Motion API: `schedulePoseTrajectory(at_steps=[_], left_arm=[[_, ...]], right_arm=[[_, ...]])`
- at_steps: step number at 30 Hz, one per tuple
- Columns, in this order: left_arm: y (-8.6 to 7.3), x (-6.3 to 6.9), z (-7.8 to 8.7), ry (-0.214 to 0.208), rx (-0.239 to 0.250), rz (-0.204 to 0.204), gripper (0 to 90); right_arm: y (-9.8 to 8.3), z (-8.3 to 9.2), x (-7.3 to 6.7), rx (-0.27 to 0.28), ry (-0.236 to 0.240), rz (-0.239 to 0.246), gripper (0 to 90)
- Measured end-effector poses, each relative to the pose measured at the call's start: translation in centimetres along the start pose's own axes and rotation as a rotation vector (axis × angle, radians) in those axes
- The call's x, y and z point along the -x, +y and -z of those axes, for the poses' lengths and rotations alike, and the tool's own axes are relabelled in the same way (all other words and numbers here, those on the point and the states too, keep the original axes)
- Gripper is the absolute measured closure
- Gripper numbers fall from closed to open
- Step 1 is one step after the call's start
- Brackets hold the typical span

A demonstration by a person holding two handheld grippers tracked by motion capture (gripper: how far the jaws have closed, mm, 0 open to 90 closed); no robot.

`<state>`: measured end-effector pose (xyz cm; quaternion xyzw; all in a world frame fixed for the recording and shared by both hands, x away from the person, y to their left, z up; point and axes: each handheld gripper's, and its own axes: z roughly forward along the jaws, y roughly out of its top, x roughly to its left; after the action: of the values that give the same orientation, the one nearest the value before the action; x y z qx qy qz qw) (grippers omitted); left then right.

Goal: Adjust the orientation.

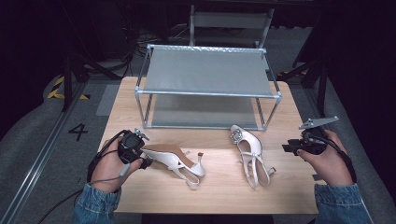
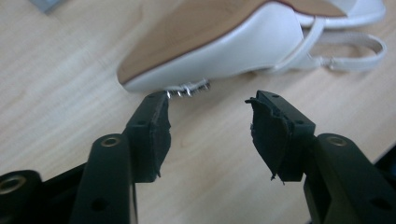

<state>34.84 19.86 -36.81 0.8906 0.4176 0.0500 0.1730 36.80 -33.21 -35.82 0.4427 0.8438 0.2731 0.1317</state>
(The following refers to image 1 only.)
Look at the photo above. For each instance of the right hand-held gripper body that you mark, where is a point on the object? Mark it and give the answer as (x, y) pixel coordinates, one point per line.
(314, 144)

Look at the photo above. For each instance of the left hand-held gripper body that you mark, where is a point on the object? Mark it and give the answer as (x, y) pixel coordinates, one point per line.
(130, 147)

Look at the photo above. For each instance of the white slingback heeled shoe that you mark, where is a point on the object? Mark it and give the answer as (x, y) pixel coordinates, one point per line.
(163, 156)

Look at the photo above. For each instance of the white slingback shoe jewelled buckle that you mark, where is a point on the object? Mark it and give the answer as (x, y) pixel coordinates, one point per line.
(250, 141)

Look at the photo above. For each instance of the grey metal shoe rack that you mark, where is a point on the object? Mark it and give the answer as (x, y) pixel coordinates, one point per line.
(205, 71)

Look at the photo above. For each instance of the person's right hand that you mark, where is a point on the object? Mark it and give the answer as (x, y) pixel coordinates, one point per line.
(330, 168)

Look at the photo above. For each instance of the person's left hand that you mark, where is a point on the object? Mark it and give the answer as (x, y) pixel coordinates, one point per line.
(107, 168)

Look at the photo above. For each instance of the black metal stand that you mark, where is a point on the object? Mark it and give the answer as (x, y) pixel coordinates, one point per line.
(322, 87)
(67, 84)

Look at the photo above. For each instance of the grey folding chair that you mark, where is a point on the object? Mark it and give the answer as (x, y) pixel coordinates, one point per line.
(230, 20)

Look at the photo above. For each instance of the metal floor rail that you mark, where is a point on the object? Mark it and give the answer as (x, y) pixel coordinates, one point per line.
(37, 158)

